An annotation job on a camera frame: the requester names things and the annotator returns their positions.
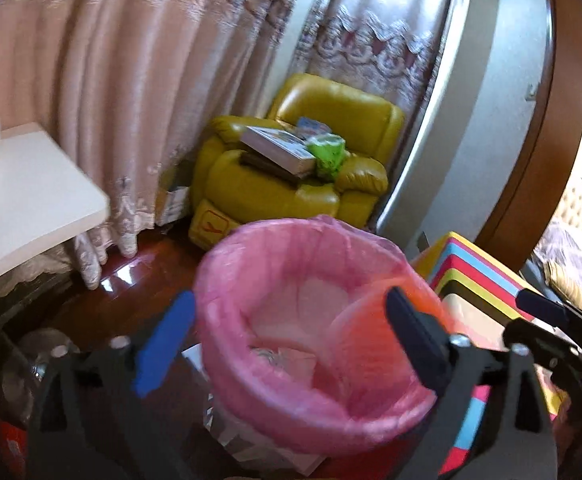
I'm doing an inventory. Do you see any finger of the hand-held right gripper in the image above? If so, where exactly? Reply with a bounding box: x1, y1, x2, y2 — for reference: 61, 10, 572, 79
503, 319, 582, 388
516, 289, 582, 341

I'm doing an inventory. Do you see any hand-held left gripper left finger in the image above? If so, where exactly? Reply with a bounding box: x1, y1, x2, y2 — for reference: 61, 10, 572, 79
25, 290, 206, 480

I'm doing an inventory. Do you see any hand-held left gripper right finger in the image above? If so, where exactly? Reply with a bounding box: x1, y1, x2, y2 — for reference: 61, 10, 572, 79
385, 287, 558, 480

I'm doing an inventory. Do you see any orange translucent plastic wrapper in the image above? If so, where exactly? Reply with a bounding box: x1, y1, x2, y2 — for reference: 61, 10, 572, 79
331, 267, 444, 396

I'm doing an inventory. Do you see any bin with pink liner bag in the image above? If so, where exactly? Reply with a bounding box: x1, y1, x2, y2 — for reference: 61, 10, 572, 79
193, 215, 446, 458

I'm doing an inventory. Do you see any gold striped pillow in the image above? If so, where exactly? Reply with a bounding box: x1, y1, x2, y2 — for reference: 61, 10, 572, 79
546, 260, 582, 323

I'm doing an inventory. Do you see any colourful striped table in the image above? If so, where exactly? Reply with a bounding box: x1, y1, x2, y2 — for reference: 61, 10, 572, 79
411, 232, 572, 476

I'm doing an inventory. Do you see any clear plastic bag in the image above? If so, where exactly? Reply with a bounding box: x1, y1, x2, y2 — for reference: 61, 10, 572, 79
1, 327, 79, 426

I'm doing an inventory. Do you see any cardboard box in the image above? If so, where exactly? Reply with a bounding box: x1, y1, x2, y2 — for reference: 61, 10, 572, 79
156, 162, 192, 226

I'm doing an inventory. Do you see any yellow leather armchair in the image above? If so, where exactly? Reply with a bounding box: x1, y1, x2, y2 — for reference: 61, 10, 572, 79
188, 74, 406, 251

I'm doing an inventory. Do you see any white side table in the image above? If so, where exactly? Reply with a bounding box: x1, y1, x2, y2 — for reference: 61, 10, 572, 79
0, 122, 110, 293

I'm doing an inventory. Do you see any dark book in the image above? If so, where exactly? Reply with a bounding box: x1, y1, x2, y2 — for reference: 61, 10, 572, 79
240, 151, 304, 184

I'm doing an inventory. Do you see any green tissue packet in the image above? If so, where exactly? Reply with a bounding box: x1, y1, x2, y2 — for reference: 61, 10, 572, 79
307, 132, 348, 181

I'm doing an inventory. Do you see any thick white book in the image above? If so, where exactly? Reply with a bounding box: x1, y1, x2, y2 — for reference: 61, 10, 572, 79
240, 126, 318, 175

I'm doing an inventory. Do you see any blue and white booklet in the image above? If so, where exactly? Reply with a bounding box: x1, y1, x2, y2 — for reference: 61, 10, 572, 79
296, 116, 332, 137

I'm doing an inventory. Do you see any pink embroidered curtain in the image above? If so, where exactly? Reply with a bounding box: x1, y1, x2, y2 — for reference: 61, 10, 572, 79
0, 0, 312, 291

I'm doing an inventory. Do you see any sheer lace curtain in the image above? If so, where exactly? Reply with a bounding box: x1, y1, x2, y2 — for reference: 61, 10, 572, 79
291, 0, 454, 161

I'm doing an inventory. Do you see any brown wooden door frame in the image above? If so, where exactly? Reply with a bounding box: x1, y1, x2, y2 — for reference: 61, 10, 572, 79
473, 0, 582, 271

